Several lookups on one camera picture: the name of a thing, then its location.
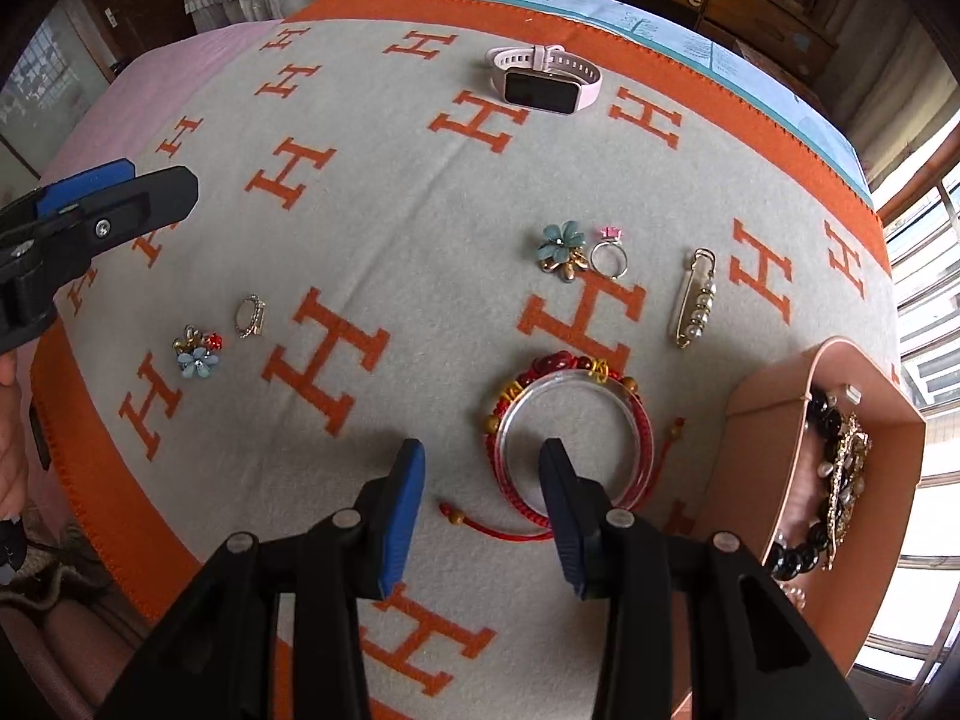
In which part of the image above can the black bead bracelet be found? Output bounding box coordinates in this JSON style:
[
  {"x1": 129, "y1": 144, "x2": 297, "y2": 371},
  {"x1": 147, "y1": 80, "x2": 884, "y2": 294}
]
[{"x1": 763, "y1": 386, "x2": 847, "y2": 584}]

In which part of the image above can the beige curtain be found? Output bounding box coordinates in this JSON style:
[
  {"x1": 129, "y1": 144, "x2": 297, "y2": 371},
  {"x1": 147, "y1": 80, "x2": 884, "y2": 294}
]
[{"x1": 814, "y1": 0, "x2": 958, "y2": 188}]

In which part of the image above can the left hand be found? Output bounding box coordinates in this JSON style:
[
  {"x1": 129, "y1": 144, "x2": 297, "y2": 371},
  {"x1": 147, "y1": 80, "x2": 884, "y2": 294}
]
[{"x1": 0, "y1": 351, "x2": 28, "y2": 520}]

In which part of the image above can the pink jewelry box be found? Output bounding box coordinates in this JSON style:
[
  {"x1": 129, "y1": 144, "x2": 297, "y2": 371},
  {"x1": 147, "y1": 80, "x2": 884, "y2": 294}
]
[{"x1": 693, "y1": 337, "x2": 926, "y2": 671}]

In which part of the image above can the pink crown ring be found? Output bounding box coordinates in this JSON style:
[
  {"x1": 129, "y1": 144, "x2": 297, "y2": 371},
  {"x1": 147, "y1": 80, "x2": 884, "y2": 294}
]
[{"x1": 587, "y1": 224, "x2": 630, "y2": 281}]

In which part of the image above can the metal window grille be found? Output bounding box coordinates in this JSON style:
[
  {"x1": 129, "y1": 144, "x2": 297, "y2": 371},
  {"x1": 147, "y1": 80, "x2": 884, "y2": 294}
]
[{"x1": 856, "y1": 121, "x2": 958, "y2": 691}]

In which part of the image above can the orange H pattern blanket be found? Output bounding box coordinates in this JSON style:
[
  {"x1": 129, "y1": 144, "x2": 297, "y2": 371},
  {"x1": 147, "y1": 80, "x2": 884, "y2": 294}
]
[{"x1": 32, "y1": 0, "x2": 896, "y2": 718}]

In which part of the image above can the blue flower ladybug brooch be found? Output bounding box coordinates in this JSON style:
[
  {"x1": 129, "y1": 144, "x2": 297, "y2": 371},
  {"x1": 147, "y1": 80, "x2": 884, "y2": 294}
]
[{"x1": 172, "y1": 325, "x2": 223, "y2": 379}]

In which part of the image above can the pink smart watch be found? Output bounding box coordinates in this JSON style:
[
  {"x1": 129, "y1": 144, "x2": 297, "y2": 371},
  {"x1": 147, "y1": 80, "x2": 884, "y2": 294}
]
[{"x1": 485, "y1": 44, "x2": 604, "y2": 115}]

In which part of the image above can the clear bangle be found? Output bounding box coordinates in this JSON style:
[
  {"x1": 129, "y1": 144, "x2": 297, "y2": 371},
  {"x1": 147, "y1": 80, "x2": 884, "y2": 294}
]
[{"x1": 494, "y1": 371, "x2": 656, "y2": 518}]

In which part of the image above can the silver gold ring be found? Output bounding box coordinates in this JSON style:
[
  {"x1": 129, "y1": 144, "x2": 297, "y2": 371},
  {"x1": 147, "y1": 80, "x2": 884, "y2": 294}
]
[{"x1": 232, "y1": 292, "x2": 267, "y2": 340}]

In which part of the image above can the pink sheet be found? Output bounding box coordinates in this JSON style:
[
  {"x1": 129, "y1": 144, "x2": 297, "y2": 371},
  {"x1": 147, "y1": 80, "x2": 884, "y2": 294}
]
[{"x1": 39, "y1": 21, "x2": 280, "y2": 185}]

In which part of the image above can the pearl safety pin brooch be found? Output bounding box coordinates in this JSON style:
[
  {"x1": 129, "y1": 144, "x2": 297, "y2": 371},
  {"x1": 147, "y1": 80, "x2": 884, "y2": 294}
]
[{"x1": 670, "y1": 247, "x2": 718, "y2": 349}]

